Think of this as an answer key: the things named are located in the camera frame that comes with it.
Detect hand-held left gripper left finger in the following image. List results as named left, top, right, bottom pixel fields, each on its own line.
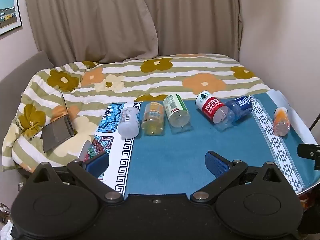
left=29, top=152, right=125, bottom=203

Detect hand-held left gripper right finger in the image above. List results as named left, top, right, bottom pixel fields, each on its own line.
left=190, top=150, right=285, bottom=204

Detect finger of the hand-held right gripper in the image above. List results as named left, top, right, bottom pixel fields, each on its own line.
left=297, top=144, right=320, bottom=170

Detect orange plastic bottle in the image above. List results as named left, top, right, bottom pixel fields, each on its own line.
left=272, top=107, right=291, bottom=137

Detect colourful mandala print cloth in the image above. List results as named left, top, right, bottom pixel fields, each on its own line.
left=85, top=102, right=125, bottom=180

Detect blue tablecloth with patterned border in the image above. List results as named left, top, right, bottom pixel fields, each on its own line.
left=114, top=92, right=317, bottom=198

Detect white label plastic bottle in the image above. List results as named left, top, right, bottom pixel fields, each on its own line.
left=117, top=107, right=140, bottom=138

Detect grey laptop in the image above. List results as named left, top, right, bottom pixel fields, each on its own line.
left=40, top=89, right=77, bottom=153

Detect red label plastic bottle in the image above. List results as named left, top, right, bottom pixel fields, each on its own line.
left=195, top=90, right=235, bottom=132

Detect blue label plastic bottle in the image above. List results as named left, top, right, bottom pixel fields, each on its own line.
left=225, top=95, right=253, bottom=125

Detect green label plastic bottle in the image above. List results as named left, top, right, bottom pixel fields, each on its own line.
left=163, top=94, right=192, bottom=133

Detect yellow label plastic bottle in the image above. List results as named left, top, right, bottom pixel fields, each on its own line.
left=141, top=102, right=165, bottom=136

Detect floral striped blanket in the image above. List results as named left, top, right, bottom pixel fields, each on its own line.
left=2, top=53, right=272, bottom=172

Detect grey sofa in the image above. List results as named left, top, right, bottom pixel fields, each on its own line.
left=0, top=50, right=54, bottom=140

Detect beige curtain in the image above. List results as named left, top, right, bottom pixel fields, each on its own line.
left=24, top=0, right=243, bottom=64

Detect black cable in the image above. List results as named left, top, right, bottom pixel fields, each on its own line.
left=309, top=114, right=320, bottom=131

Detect framed wall picture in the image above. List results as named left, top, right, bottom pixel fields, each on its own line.
left=0, top=0, right=23, bottom=37

